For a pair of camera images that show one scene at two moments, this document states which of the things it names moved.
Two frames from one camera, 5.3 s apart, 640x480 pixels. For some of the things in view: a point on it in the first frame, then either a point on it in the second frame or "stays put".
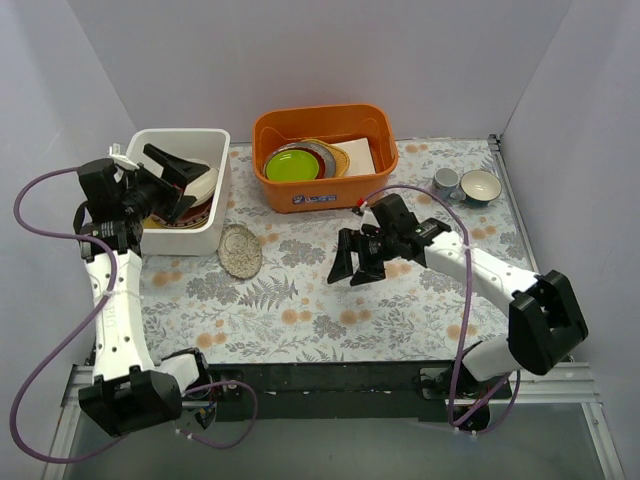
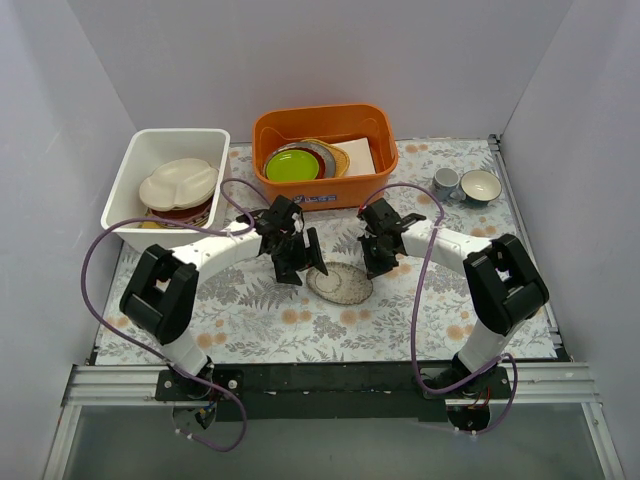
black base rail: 347,392 stays put
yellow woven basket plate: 342,161 stays put
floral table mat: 264,295 stays put
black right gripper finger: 347,244 → 375,264
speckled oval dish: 239,251 → 344,283
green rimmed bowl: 480,187 stays put
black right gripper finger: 360,277 → 391,248
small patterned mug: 446,183 stays put
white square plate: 360,154 stays put
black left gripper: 166,185 → 293,252
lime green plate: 292,165 stays put
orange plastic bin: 323,158 stays put
